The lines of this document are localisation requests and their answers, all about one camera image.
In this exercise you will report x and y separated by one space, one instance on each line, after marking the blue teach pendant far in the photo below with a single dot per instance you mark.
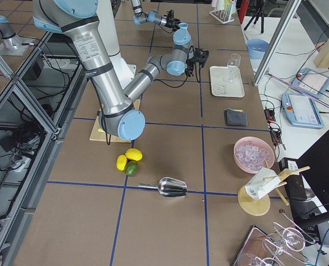
312 82

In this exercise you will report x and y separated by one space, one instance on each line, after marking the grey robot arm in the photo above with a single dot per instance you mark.
140 17
91 27

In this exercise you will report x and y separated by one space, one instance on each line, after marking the black monitor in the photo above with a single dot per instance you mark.
317 159

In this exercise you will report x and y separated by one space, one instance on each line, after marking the blue teach pendant near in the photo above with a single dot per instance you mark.
301 111

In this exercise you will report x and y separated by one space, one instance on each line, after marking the yellow lemon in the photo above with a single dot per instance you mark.
134 154
121 162

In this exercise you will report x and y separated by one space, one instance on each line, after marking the clear wine glass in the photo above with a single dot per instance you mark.
233 66

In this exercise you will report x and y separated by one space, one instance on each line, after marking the light blue plastic cup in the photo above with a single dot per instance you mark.
183 26

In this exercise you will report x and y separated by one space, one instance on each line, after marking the stainless steel scoop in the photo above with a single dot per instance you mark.
169 187

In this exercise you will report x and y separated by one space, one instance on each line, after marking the grey and yellow cloth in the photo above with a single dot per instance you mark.
235 118

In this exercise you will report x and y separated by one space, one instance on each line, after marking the cream bear tray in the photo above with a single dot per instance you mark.
220 88

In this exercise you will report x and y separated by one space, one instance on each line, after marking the pink bowl with ice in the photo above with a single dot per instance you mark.
251 154

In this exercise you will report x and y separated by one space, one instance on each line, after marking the blue bowl at edge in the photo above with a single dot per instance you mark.
257 48

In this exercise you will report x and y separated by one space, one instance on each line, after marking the white cup drying rack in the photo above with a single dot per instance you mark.
223 10

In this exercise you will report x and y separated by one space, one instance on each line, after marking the black tripod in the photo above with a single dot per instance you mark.
259 13

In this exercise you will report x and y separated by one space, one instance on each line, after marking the blue teach pendant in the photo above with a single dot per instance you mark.
312 82
301 111

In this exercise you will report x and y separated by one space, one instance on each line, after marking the wooden cutting board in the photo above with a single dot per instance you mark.
98 133

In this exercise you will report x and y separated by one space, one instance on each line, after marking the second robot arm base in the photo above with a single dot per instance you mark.
10 42

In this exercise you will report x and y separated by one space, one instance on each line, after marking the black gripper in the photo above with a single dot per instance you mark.
191 63
170 22

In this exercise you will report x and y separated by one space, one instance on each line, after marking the wine glasses on tray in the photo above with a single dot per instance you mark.
283 246

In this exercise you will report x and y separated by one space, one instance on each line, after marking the aluminium frame post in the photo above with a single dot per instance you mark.
284 21

